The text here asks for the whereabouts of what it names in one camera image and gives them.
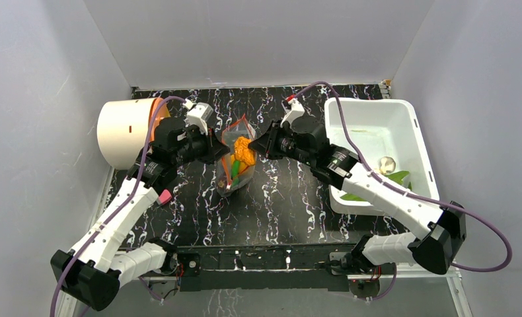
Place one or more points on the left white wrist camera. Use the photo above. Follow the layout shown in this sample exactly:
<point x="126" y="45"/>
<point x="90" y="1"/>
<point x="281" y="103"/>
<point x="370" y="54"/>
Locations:
<point x="198" y="114"/>

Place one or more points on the yellow crinkled food piece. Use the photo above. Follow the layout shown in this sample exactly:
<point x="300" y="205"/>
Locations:
<point x="242" y="152"/>

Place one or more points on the garlic bulb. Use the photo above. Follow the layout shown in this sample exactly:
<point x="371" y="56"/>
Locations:
<point x="387" y="165"/>

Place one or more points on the dark red apple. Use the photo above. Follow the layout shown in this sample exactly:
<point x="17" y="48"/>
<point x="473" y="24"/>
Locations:
<point x="222" y="184"/>

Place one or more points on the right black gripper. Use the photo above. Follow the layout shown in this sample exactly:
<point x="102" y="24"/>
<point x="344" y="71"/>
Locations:
<point x="273" y="142"/>

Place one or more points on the orange fruit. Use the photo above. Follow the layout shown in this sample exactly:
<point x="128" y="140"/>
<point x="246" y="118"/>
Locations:
<point x="244" y="167"/>

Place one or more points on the white cylinder orange lid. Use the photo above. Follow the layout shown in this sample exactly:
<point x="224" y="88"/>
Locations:
<point x="121" y="129"/>

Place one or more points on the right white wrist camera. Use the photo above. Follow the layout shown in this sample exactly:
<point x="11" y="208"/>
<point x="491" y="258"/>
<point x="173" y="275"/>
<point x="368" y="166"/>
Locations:
<point x="293" y="109"/>

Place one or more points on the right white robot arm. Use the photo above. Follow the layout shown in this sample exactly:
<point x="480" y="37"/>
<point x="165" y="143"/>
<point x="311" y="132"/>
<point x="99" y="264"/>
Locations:
<point x="434" y="234"/>

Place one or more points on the white plastic bin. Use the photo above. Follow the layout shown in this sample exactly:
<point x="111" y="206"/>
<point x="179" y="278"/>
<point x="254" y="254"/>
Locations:
<point x="383" y="128"/>

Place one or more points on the green leaf vegetable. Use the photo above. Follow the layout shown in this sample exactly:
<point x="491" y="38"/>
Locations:
<point x="400" y="177"/>

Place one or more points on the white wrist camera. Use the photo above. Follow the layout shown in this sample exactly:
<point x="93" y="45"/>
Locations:
<point x="198" y="114"/>
<point x="293" y="109"/>

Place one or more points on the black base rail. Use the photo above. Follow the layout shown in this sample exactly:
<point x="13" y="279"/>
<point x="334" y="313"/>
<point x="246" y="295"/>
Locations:
<point x="271" y="266"/>

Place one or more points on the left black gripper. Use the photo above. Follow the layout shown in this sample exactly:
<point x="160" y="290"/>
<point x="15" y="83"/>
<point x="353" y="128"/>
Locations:
<point x="215" y="149"/>

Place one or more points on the green chili pepper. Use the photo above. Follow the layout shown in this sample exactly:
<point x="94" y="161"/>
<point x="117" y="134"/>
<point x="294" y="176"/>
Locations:
<point x="235" y="167"/>

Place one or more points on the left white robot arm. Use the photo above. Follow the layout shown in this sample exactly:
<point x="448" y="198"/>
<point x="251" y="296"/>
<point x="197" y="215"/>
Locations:
<point x="92" y="271"/>

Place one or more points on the clear zip top bag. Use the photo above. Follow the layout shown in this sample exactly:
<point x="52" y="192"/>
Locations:
<point x="241" y="127"/>

